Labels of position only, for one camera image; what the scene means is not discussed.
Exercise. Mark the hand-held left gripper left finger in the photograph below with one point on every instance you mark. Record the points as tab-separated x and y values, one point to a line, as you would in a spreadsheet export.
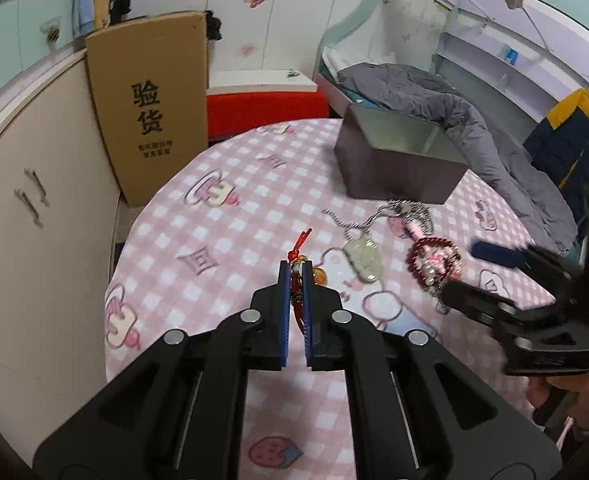
285	310

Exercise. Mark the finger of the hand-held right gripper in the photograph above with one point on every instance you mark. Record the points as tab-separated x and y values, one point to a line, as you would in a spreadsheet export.
494	252
474	300

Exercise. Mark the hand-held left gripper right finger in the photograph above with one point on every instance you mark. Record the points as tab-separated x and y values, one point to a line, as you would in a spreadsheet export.
308	310

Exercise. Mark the pink checked tablecloth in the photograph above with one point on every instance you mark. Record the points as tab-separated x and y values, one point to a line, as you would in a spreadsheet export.
254	200

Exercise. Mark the grey quilt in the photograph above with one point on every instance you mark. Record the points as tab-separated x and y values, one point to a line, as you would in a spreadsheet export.
479	130

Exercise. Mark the grey metal box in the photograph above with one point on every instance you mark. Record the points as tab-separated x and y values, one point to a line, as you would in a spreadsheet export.
399	160

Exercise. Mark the yellow and navy jacket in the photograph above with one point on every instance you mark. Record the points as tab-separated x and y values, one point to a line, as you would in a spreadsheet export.
569	140

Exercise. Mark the small blue box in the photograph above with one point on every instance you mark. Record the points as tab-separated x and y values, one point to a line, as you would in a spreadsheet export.
511	55

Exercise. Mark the red box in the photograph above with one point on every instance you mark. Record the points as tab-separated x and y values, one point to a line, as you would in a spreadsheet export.
264	112

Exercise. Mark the brown cardboard box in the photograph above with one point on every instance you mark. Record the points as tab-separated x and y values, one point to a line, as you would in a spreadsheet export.
147	110

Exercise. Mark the white cabinet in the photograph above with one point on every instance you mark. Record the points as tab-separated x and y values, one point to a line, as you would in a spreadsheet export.
39	260

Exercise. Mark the white wall shelf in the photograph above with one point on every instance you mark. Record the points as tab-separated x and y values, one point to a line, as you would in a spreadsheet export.
494	67

